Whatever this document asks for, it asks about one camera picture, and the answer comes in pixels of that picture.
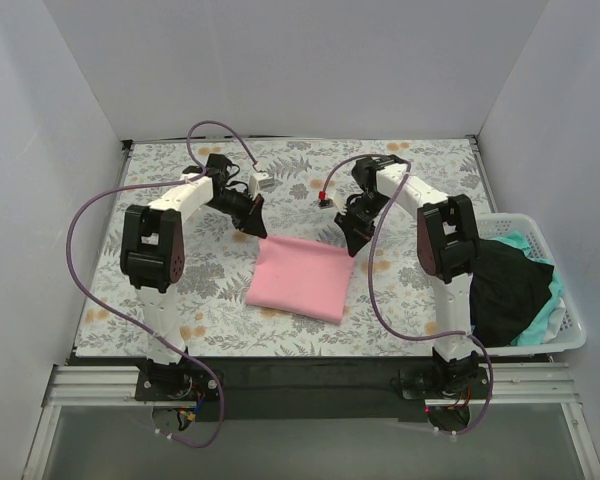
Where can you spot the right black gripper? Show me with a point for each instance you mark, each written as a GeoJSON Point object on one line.
{"type": "Point", "coordinates": [355, 223]}

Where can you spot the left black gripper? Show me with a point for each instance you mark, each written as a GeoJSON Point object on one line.
{"type": "Point", "coordinates": [249, 214]}

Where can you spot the pink t shirt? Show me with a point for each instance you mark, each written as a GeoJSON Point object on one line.
{"type": "Point", "coordinates": [302, 277]}

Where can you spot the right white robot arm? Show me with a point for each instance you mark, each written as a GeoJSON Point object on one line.
{"type": "Point", "coordinates": [448, 247]}

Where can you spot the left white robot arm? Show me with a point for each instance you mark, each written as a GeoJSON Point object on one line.
{"type": "Point", "coordinates": [153, 257]}

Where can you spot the floral table cloth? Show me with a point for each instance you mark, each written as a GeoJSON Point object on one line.
{"type": "Point", "coordinates": [390, 305]}

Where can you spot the black t shirt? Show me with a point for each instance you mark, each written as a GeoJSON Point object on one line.
{"type": "Point", "coordinates": [507, 291]}

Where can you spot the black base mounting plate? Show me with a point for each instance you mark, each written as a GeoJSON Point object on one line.
{"type": "Point", "coordinates": [299, 388]}

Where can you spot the teal t shirt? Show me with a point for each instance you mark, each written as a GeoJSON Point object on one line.
{"type": "Point", "coordinates": [534, 334]}

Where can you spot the white t shirt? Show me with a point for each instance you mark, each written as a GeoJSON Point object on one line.
{"type": "Point", "coordinates": [555, 321]}

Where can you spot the white plastic laundry basket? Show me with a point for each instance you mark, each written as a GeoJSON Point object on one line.
{"type": "Point", "coordinates": [572, 334]}

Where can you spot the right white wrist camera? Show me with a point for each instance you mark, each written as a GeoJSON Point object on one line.
{"type": "Point", "coordinates": [328, 200]}

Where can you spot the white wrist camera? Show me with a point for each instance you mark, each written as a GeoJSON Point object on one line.
{"type": "Point", "coordinates": [259, 182]}
{"type": "Point", "coordinates": [328, 200]}

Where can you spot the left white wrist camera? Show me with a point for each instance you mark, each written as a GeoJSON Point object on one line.
{"type": "Point", "coordinates": [259, 182]}

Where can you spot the aluminium frame rail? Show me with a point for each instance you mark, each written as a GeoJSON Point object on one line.
{"type": "Point", "coordinates": [514, 383]}

